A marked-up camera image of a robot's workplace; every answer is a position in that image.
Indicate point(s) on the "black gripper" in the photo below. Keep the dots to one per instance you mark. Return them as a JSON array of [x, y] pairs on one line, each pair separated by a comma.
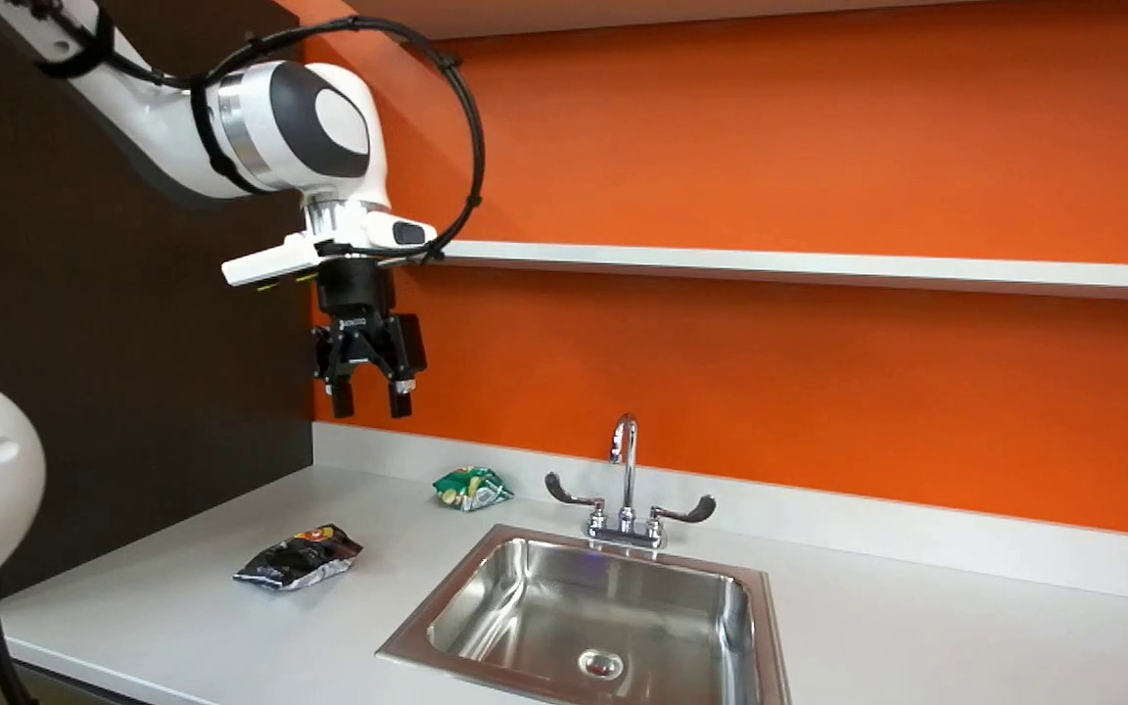
[[359, 325]]

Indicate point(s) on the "black snack packet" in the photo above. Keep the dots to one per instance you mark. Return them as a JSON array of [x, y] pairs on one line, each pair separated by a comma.
[[296, 556]]

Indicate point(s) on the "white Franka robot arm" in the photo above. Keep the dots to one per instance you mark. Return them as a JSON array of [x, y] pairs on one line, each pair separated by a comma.
[[175, 130]]

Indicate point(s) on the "green snack packet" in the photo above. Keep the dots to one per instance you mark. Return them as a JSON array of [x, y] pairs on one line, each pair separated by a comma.
[[470, 486]]

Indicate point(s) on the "stainless steel sink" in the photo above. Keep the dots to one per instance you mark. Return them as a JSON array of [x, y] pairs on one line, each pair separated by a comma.
[[590, 621]]

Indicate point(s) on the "long white wall shelf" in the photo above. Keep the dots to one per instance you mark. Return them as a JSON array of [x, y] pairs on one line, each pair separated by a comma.
[[802, 262]]

